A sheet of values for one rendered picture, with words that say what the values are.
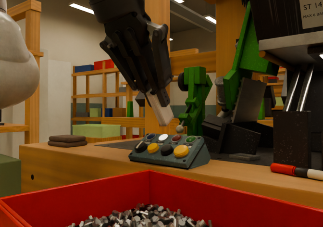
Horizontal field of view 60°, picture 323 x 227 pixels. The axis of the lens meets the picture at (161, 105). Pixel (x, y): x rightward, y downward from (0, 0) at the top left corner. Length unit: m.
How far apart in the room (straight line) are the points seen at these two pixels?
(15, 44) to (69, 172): 0.34
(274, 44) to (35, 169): 0.73
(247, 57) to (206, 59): 0.59
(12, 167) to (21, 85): 0.24
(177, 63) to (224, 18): 0.34
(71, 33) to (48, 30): 0.78
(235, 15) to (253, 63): 0.49
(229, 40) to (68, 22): 8.24
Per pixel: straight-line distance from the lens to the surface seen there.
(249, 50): 0.73
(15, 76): 0.69
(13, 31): 0.71
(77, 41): 9.27
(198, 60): 1.32
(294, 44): 0.50
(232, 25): 1.17
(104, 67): 6.93
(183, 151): 0.53
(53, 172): 0.84
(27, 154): 0.97
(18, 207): 0.34
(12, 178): 0.52
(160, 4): 1.42
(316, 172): 0.51
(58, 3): 9.19
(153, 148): 0.58
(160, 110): 0.48
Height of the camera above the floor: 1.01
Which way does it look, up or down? 1 degrees up
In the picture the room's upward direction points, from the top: straight up
